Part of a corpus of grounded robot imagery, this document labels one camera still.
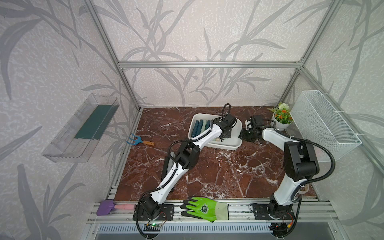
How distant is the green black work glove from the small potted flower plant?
0.61m

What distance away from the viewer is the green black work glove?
727 mm

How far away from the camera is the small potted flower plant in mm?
948

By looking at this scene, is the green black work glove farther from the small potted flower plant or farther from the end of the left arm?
the small potted flower plant
